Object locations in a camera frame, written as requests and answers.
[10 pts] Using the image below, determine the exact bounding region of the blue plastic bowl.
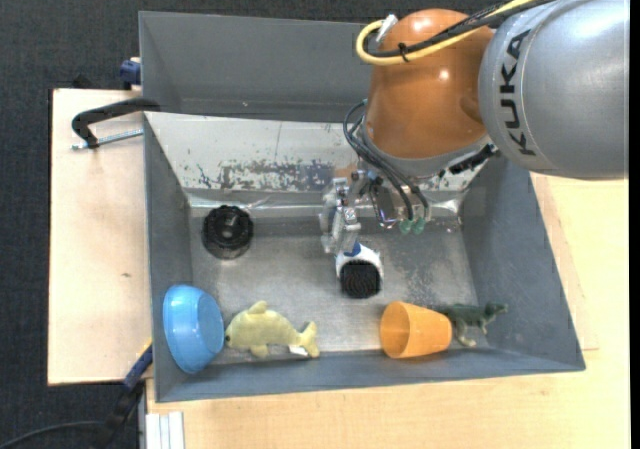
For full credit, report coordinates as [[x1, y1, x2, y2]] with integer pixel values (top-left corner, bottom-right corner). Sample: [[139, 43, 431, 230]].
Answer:
[[161, 283, 226, 375]]

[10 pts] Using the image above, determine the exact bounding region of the orange plastic cup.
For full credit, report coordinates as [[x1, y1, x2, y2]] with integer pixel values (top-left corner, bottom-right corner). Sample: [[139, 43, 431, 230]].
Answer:
[[379, 300, 454, 360]]

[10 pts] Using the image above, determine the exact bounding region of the grey metal bin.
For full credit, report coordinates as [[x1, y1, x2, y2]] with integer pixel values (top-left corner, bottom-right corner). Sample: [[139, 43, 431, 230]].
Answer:
[[137, 10, 587, 404]]

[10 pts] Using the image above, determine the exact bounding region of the yellow toy dolphin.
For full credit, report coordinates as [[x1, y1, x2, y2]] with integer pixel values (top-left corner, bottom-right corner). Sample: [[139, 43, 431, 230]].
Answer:
[[224, 299, 321, 360]]

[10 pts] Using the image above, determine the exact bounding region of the white and black round brush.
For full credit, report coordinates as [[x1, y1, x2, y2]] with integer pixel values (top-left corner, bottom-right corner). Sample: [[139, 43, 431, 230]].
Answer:
[[333, 242, 385, 300]]

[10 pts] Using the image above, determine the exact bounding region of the green toy crocodile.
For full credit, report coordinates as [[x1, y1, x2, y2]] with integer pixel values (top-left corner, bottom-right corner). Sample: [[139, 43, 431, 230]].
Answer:
[[438, 302, 510, 349]]

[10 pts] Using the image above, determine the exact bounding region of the pale wood board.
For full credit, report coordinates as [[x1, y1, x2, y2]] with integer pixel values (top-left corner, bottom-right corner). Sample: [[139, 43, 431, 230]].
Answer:
[[47, 88, 154, 387]]

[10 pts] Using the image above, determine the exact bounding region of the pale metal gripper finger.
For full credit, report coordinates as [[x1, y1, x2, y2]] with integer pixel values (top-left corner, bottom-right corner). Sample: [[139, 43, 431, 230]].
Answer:
[[342, 209, 363, 249], [319, 208, 346, 255]]

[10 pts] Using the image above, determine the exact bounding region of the black ribbed round cap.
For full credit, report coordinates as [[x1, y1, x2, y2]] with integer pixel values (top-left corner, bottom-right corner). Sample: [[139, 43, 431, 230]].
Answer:
[[201, 204, 255, 261]]

